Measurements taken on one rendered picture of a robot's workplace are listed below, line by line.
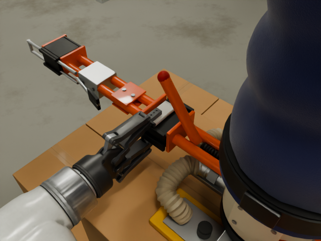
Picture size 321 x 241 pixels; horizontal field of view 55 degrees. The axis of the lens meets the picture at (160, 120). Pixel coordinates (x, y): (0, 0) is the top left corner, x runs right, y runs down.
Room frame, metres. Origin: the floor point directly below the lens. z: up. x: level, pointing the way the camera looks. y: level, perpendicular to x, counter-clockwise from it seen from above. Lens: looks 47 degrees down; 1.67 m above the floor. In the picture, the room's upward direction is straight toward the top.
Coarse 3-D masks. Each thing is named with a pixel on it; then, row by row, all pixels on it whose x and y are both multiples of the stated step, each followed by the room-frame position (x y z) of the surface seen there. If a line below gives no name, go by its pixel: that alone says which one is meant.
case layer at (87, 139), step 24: (168, 72) 1.45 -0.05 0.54; (192, 96) 1.24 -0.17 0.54; (96, 120) 1.06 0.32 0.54; (120, 120) 1.06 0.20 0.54; (216, 120) 1.06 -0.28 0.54; (72, 144) 0.90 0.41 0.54; (96, 144) 0.90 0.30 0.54; (24, 168) 0.77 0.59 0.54; (48, 168) 0.77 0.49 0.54; (24, 192) 0.72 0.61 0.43
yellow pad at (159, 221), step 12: (180, 192) 0.34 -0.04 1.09; (192, 204) 0.31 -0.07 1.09; (156, 216) 0.28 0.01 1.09; (168, 216) 0.28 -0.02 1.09; (192, 216) 0.28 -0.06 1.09; (204, 216) 0.28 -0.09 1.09; (216, 216) 0.29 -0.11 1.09; (156, 228) 0.26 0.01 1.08; (168, 228) 0.26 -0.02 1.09; (180, 228) 0.26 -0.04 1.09; (192, 228) 0.26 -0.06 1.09; (204, 228) 0.25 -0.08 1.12; (216, 228) 0.26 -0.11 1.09; (168, 240) 0.24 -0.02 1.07; (180, 240) 0.24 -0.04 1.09; (192, 240) 0.23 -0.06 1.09; (204, 240) 0.23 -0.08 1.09; (216, 240) 0.23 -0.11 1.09
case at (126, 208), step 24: (144, 168) 0.41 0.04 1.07; (120, 192) 0.35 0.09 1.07; (144, 192) 0.35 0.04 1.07; (192, 192) 0.35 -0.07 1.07; (96, 216) 0.29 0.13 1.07; (120, 216) 0.29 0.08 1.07; (144, 216) 0.29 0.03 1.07; (96, 240) 0.28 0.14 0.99; (120, 240) 0.24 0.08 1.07; (144, 240) 0.24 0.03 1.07
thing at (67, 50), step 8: (56, 40) 0.70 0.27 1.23; (64, 40) 0.70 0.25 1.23; (48, 48) 0.66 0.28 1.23; (56, 48) 0.66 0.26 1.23; (64, 48) 0.66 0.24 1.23; (72, 48) 0.66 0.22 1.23; (80, 48) 0.66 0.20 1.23; (64, 56) 0.63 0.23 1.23; (72, 56) 0.64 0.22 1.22; (80, 64) 0.65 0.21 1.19
